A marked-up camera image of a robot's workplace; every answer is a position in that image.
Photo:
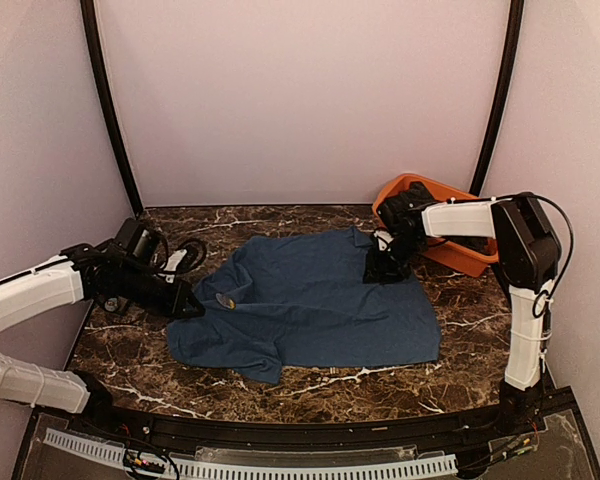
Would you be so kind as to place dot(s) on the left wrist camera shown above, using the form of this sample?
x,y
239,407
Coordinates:
x,y
188,256

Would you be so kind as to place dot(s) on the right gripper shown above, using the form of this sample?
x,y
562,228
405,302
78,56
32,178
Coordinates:
x,y
377,267

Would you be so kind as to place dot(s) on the round yellow grey brooch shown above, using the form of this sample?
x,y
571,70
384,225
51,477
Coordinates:
x,y
225,301

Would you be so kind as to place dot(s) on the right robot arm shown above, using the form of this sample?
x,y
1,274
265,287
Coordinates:
x,y
529,252

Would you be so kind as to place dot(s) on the left black frame post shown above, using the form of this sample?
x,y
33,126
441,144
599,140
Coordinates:
x,y
99,72

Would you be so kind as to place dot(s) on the black frame post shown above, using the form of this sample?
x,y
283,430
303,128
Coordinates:
x,y
504,78
99,72

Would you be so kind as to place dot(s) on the black clothing in basin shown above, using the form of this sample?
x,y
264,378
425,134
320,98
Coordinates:
x,y
417,195

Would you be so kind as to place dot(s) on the black front rail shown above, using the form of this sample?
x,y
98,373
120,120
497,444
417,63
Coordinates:
x,y
460,430

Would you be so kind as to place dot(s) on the white slotted cable duct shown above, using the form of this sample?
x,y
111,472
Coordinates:
x,y
223,463

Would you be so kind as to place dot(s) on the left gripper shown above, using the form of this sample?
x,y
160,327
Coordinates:
x,y
175,304

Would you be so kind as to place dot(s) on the blue t-shirt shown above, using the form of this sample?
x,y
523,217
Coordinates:
x,y
301,301

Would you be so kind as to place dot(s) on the orange plastic basin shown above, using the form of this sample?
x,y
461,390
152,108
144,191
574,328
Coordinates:
x,y
458,235

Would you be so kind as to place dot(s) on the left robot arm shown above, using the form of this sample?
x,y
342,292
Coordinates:
x,y
136,265

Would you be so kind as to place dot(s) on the right black frame post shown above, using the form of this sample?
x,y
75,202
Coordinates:
x,y
504,78

